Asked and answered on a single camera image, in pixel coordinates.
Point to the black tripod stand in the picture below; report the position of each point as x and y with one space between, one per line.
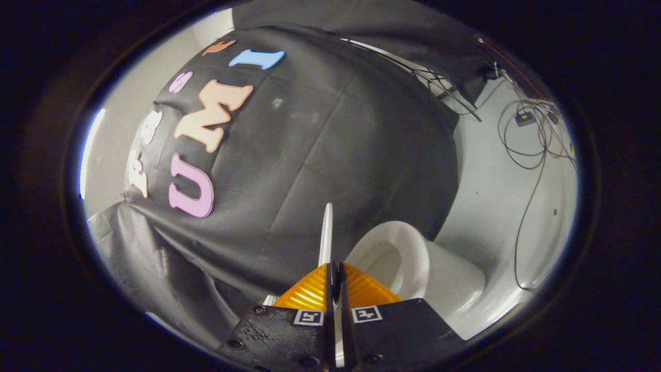
449 97

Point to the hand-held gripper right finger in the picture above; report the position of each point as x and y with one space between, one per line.
347 336

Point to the plain black backdrop cloth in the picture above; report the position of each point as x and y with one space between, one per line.
170 279
387 26

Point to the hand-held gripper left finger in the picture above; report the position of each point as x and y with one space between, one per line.
329 289

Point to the white ceramic toilet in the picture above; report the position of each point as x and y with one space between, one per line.
454 279

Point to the small black box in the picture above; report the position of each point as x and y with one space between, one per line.
525 119

